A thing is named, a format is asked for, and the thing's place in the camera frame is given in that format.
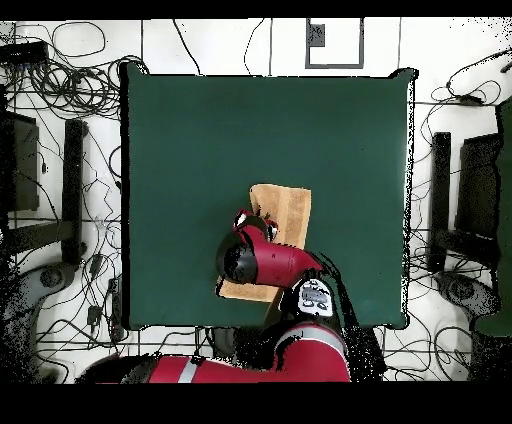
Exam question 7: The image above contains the tan terry towel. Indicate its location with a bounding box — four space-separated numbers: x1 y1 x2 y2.
215 182 313 304

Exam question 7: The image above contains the dark green table cloth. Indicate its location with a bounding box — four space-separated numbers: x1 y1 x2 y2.
119 61 419 331

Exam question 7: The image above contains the black power strip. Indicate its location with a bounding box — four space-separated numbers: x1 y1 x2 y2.
107 276 124 342

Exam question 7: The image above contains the grey office chair base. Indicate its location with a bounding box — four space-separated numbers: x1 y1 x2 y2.
0 262 78 383
434 270 502 319

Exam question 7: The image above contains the green fabric panel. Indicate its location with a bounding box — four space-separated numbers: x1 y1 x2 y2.
473 99 512 338

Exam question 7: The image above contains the thin black cable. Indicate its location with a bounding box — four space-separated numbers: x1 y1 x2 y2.
242 17 266 77
171 18 202 77
429 47 512 107

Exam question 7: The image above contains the black stand frame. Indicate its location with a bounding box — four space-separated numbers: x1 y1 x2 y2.
426 130 504 274
0 111 88 268

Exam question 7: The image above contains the grey square frame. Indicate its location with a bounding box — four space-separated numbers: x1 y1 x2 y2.
304 17 366 70

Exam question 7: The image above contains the tangled black cable bundle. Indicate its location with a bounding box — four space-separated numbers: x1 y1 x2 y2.
0 54 149 121

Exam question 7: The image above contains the black network switch box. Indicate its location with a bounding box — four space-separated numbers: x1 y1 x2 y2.
0 40 50 65

